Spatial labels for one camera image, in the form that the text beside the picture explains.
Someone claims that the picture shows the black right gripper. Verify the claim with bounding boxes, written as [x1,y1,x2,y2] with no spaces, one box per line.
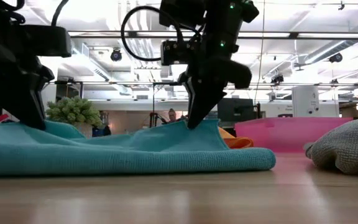
[178,57,253,130]

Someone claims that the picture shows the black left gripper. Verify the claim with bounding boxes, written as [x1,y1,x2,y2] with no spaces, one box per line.
[0,24,73,130]

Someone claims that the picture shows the orange microfiber towel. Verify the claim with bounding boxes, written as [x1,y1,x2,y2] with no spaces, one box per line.
[218,126,255,149]

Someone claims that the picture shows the blue microfiber towel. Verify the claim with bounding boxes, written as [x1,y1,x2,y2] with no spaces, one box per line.
[0,119,277,178]

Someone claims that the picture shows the grey microfiber towel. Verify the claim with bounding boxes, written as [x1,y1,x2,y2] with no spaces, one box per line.
[303,116,358,175]

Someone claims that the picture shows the person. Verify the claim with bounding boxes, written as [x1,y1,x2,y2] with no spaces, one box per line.
[165,108,188,124]

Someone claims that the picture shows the large black computer monitor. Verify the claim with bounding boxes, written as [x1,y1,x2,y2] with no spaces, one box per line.
[216,98,255,123]

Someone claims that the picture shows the potted green plant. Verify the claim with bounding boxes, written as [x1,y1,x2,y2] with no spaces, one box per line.
[45,95,103,140]

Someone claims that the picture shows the blue storage box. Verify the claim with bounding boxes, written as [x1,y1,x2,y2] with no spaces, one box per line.
[92,124,111,138]

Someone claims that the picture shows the pink plastic bin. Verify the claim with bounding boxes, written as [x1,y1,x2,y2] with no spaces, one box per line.
[234,116,354,153]

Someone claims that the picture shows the white cylindrical machine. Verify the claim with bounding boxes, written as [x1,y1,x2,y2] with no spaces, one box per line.
[291,85,320,118]

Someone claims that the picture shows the black background test frame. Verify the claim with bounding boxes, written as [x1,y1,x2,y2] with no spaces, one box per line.
[54,80,84,100]

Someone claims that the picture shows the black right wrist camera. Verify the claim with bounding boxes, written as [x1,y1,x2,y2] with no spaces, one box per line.
[160,39,200,67]

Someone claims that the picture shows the black ceiling camera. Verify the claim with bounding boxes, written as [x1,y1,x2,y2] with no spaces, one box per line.
[109,48,123,62]
[270,73,285,86]
[328,52,344,64]

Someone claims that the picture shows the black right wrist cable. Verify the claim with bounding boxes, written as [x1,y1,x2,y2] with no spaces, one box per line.
[120,5,204,62]

